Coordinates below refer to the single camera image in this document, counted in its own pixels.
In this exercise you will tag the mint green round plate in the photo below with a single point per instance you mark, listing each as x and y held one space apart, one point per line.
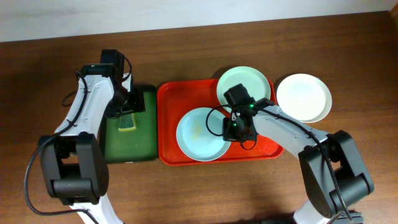
253 80

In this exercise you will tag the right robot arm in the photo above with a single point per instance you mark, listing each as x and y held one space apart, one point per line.
333 171

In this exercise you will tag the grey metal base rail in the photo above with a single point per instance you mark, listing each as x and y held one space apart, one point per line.
357 218

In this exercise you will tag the light blue round plate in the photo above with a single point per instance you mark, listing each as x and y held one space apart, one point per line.
194 138

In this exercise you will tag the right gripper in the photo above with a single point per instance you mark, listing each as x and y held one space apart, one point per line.
237 132

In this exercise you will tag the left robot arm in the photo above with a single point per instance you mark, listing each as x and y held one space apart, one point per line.
72 162

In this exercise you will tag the dark green plastic tray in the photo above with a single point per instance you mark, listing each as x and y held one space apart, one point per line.
137 145

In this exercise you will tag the white round plate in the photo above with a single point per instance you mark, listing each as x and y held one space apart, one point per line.
304 97

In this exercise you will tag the green yellow sponge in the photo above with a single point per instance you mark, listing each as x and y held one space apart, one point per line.
127 122

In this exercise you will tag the red plastic tray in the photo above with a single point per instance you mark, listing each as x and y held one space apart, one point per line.
174 100

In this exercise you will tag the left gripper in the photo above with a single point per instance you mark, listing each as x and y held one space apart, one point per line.
133 104

